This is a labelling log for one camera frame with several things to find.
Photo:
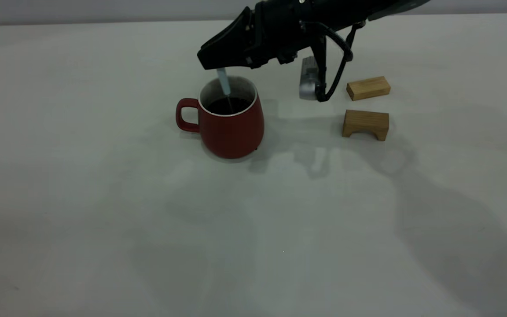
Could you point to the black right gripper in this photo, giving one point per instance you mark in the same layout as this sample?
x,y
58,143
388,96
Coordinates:
x,y
284,31

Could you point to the red ceramic mug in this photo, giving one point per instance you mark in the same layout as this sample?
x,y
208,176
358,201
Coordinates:
x,y
231,134

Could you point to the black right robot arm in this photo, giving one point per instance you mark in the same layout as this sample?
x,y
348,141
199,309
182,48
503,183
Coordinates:
x,y
368,6

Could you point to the black coffee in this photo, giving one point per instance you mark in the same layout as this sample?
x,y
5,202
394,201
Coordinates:
x,y
218,107

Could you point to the flat wooden block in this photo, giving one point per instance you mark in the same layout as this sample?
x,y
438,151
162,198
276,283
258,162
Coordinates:
x,y
368,88

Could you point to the arched wooden block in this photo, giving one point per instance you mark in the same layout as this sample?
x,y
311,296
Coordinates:
x,y
365,119

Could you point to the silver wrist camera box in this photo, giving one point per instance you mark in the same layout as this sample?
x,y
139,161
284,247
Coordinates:
x,y
308,81

